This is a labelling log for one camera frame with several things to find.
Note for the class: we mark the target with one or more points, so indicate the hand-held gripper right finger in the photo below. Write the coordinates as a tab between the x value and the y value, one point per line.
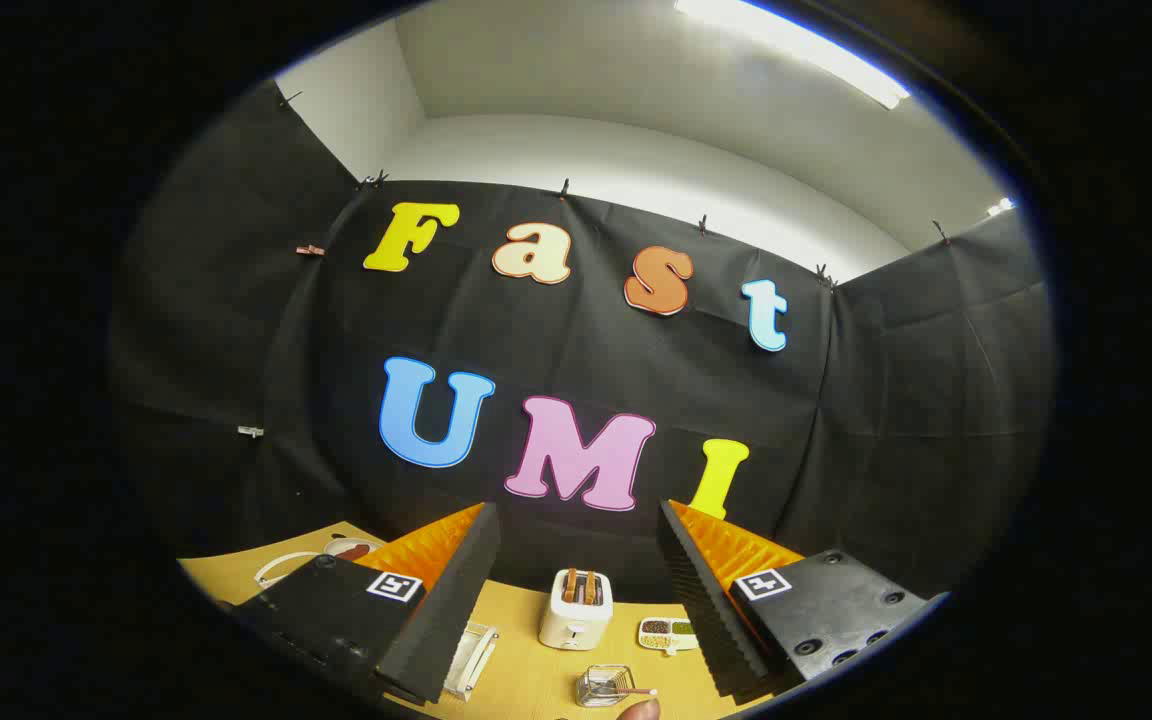
701	600

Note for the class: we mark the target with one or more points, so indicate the black backdrop cloth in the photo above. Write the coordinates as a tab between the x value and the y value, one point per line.
586	340

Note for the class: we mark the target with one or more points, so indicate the brown sausage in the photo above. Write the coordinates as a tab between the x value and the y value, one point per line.
355	550

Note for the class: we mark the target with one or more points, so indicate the white divided tray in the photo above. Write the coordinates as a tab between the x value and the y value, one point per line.
654	650

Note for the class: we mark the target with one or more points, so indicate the brown beans pile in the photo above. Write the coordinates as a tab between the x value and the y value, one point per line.
655	627

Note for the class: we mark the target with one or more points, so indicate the small ceiling light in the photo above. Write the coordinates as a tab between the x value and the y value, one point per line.
1000	207

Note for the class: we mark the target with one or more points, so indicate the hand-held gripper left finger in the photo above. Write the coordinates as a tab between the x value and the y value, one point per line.
451	610

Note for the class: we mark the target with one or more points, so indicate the toasted bread slice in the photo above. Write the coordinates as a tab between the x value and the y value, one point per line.
591	587
570	586

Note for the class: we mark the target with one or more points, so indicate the white toaster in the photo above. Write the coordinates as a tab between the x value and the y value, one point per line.
574	625

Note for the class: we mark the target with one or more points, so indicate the small oval sausage dish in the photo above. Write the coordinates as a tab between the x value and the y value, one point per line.
339	544

